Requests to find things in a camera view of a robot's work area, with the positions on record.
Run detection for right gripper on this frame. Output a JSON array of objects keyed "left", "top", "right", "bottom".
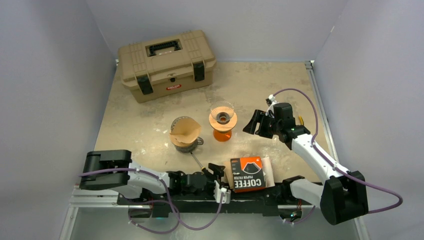
[{"left": 243, "top": 109, "right": 282, "bottom": 139}]

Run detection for wooden ring holder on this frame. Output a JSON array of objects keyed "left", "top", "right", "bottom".
[
  {"left": 208, "top": 113, "right": 238, "bottom": 132},
  {"left": 170, "top": 138, "right": 199, "bottom": 149}
]

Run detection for smoky glass carafe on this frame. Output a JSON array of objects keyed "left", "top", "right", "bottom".
[{"left": 169, "top": 116, "right": 204, "bottom": 153}]

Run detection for clear glass dripper cone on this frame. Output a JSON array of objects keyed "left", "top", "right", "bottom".
[{"left": 210, "top": 101, "right": 235, "bottom": 125}]

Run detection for coffee paper filter box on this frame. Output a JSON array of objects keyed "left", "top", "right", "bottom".
[{"left": 230, "top": 156, "right": 266, "bottom": 193}]

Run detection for brown paper coffee filter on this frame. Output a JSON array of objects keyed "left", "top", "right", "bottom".
[{"left": 169, "top": 117, "right": 202, "bottom": 143}]

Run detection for orange glass carafe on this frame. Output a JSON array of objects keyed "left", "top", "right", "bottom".
[{"left": 213, "top": 129, "right": 232, "bottom": 142}]

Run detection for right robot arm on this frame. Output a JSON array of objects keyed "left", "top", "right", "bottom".
[{"left": 243, "top": 102, "right": 369, "bottom": 225}]

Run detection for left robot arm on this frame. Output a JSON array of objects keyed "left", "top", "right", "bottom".
[{"left": 79, "top": 149, "right": 231, "bottom": 205}]

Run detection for yellow black screwdriver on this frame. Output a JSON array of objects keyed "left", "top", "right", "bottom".
[{"left": 190, "top": 152, "right": 206, "bottom": 174}]

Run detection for tan plastic toolbox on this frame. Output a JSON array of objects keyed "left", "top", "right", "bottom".
[{"left": 117, "top": 30, "right": 217, "bottom": 103}]

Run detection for yellow handled pliers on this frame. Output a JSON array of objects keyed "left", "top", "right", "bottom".
[{"left": 298, "top": 115, "right": 304, "bottom": 126}]

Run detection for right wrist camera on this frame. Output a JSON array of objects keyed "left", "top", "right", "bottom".
[{"left": 266, "top": 94, "right": 278, "bottom": 116}]

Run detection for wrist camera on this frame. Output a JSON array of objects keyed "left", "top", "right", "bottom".
[
  {"left": 213, "top": 180, "right": 231, "bottom": 204},
  {"left": 266, "top": 94, "right": 278, "bottom": 116}
]

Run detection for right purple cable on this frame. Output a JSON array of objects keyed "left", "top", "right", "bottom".
[{"left": 269, "top": 88, "right": 404, "bottom": 226}]

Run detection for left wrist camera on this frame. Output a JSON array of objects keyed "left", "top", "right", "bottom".
[{"left": 213, "top": 180, "right": 231, "bottom": 204}]

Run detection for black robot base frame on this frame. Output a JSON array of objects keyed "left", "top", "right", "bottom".
[{"left": 67, "top": 182, "right": 362, "bottom": 220}]

